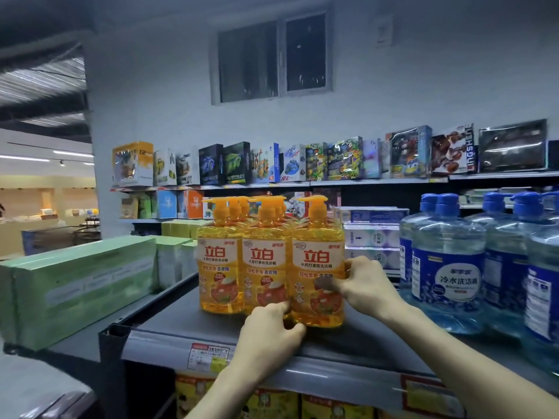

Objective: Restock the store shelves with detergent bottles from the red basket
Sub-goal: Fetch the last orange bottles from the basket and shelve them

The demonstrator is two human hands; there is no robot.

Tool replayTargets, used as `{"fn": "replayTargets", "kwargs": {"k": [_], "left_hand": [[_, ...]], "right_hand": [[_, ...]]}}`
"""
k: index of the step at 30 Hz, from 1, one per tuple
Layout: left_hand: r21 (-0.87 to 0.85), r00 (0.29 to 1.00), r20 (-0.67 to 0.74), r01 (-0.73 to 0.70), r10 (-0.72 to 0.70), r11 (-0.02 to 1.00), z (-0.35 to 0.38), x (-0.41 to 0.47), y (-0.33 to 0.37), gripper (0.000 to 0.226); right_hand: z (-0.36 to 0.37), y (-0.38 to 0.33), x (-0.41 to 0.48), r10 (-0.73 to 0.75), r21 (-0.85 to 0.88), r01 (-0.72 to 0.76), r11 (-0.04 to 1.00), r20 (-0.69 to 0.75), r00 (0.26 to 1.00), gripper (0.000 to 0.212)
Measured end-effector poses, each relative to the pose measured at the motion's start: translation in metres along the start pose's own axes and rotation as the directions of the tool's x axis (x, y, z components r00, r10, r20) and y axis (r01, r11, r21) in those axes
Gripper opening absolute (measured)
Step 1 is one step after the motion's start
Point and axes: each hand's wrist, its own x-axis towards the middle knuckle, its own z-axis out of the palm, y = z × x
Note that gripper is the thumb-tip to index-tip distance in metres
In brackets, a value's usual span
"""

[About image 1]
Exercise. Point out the person's right hand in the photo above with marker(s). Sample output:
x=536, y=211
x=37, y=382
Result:
x=371, y=292

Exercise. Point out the person's left hand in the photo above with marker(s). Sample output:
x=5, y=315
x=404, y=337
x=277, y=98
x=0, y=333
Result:
x=262, y=344

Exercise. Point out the person's right thumb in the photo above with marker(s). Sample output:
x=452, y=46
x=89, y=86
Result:
x=338, y=287

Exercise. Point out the person's left thumb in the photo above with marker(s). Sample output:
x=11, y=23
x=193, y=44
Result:
x=295, y=332

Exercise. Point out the yellow pump detergent bottle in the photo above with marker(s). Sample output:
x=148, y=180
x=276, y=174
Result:
x=319, y=239

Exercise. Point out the person's left forearm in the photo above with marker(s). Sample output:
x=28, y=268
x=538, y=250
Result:
x=227, y=397

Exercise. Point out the person's right forearm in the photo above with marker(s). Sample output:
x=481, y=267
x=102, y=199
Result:
x=463, y=366

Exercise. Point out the stack of white paper packets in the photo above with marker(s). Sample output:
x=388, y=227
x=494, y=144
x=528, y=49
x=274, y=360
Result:
x=371, y=246

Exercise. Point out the yellow packet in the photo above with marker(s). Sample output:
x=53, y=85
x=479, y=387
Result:
x=192, y=397
x=336, y=409
x=270, y=404

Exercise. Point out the stack of blue white boxes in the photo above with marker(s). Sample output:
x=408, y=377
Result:
x=371, y=215

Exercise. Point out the blue pump detergent bottle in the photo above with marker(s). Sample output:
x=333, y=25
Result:
x=445, y=257
x=493, y=205
x=506, y=266
x=546, y=292
x=406, y=239

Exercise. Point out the grey metal shelf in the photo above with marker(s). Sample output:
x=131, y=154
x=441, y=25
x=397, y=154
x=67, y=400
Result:
x=209, y=320

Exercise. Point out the white red toy box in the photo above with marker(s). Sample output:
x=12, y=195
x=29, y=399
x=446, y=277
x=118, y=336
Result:
x=334, y=198

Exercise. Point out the white price tag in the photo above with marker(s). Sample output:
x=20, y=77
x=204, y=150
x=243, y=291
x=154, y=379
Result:
x=208, y=356

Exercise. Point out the group of yellow detergent bottles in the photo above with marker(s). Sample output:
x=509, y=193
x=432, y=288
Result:
x=220, y=257

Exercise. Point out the green white carton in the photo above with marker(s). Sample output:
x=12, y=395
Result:
x=190, y=259
x=170, y=261

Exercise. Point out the row of colourful toy boxes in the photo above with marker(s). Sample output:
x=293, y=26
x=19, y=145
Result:
x=332, y=159

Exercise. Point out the yellow-green flat boxes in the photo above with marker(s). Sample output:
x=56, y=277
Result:
x=183, y=229

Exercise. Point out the white orange box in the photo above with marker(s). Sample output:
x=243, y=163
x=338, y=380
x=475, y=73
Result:
x=190, y=204

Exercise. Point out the blue small box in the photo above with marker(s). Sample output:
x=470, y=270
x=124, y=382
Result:
x=165, y=204

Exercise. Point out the green small box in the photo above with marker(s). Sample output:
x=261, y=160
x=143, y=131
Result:
x=145, y=205

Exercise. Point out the beige small box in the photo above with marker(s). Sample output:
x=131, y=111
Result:
x=129, y=207

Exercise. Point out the long green carton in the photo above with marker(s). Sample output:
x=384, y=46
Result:
x=83, y=287

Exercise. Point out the dark window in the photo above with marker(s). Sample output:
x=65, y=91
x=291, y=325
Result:
x=275, y=56

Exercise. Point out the dark display counter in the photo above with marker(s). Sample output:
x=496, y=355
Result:
x=56, y=239

